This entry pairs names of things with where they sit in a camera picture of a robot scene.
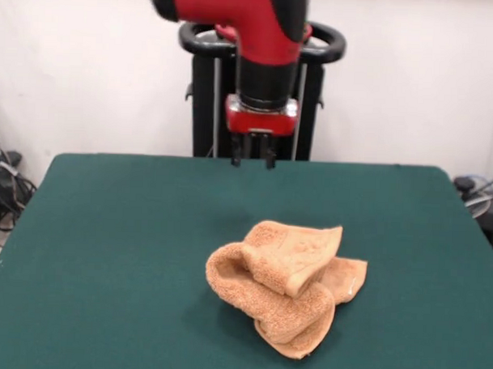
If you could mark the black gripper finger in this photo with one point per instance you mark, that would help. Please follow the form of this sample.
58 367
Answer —
270 153
236 152

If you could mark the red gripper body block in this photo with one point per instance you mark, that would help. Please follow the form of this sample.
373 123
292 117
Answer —
261 122

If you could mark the tan terry towel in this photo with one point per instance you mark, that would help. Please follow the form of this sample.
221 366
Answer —
274 311

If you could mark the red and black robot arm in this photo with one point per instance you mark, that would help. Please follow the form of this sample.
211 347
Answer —
256 23

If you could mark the dark green table cloth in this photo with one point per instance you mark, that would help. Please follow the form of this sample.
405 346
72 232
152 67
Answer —
106 268

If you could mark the round black base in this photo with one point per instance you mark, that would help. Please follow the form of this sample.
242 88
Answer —
492 225

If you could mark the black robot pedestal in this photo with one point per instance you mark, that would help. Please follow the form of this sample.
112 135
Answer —
204 110

